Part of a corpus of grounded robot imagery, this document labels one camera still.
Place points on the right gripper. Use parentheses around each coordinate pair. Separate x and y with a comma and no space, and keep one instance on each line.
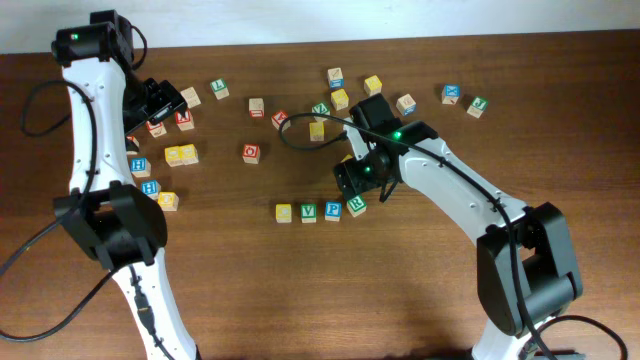
(345,178)

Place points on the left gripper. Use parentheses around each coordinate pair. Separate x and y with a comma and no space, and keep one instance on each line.
(163,101)

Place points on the green R block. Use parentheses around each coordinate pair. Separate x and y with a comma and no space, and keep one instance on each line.
(356,206)

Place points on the blue P block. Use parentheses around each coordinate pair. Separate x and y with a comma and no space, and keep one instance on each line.
(333,211)

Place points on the green V block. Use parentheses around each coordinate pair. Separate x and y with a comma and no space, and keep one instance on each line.
(308,213)

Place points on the yellow C block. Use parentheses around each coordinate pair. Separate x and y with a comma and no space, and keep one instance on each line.
(283,213)

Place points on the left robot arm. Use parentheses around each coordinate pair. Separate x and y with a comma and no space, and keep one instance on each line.
(112,221)

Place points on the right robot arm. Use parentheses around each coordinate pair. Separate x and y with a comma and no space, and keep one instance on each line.
(527,271)

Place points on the red 6 block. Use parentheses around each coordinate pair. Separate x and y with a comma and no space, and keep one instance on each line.
(156,130)

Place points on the red A block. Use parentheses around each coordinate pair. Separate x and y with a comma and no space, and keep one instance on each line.
(184,121)

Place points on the plain wooden block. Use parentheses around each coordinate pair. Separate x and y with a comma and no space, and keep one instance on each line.
(191,97)

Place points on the red M block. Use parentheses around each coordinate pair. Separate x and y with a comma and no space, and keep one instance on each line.
(132,145)

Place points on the yellow block left pair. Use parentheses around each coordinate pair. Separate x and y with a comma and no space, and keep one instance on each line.
(173,156)

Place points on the yellow block pair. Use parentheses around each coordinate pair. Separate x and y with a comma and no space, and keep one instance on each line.
(173,156)
(189,154)

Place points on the blue H block upper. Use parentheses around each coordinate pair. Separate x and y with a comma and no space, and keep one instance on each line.
(140,167)

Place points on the blue h block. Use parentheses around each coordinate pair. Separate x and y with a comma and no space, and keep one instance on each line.
(151,188)
(140,167)

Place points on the blue D block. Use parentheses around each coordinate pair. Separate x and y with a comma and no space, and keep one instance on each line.
(406,104)

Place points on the yellow block right pair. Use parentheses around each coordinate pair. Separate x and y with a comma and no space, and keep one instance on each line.
(189,154)

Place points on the yellow block with bug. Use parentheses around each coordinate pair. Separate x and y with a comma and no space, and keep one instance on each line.
(316,131)

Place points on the green L block far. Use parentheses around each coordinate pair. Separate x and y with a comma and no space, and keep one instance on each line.
(219,88)

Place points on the yellow block behind P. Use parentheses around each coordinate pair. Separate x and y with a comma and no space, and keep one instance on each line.
(339,99)

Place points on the green Z block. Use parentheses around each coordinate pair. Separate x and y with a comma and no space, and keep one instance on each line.
(318,110)

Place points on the yellow top block far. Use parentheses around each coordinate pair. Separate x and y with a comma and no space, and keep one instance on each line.
(372,85)

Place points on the blue H block lower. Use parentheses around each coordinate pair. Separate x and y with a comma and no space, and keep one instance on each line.
(151,188)

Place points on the blue side block far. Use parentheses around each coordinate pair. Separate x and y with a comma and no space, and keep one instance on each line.
(335,78)

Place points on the yellow block lower left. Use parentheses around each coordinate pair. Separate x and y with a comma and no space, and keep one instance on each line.
(168,201)

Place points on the blue X block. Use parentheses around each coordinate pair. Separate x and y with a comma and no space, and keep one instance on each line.
(450,94)

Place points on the red block near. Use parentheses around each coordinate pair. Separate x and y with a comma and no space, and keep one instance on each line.
(279,120)

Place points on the red side block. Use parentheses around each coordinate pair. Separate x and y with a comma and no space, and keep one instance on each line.
(256,107)

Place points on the green J block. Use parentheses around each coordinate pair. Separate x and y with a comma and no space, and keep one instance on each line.
(477,106)

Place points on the red O block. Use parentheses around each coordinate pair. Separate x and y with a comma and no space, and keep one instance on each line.
(251,154)

